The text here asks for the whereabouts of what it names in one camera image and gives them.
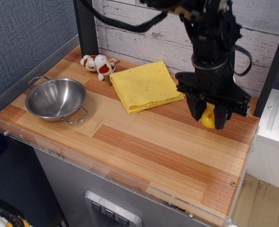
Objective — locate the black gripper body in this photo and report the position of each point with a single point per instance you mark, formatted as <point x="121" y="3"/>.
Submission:
<point x="214" y="79"/>

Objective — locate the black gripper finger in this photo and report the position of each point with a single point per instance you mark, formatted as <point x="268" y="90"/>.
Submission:
<point x="222" y="115"/>
<point x="195" y="105"/>

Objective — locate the yellow handled white toy knife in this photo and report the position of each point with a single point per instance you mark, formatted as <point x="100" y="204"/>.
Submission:
<point x="208" y="118"/>

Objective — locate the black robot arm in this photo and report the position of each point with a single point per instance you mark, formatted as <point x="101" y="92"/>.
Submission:
<point x="213" y="31"/>

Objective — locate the folded yellow cloth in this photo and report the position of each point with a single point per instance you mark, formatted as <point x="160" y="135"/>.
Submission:
<point x="145" y="87"/>

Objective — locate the white ribbed box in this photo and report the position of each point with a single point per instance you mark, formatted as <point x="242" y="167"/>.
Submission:
<point x="263" y="162"/>

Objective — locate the white brown plush dog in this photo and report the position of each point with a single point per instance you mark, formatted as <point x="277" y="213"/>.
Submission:
<point x="100" y="64"/>

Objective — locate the silver dispenser button panel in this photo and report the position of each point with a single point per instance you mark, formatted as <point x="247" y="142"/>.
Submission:
<point x="112" y="210"/>

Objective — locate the yellow object bottom left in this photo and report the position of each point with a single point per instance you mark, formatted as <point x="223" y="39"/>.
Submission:
<point x="22" y="222"/>

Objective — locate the dark vertical frame post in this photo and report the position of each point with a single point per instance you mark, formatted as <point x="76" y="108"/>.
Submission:
<point x="86" y="27"/>

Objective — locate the stainless steel bowl with handles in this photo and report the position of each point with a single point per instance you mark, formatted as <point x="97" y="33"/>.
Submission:
<point x="56" y="99"/>

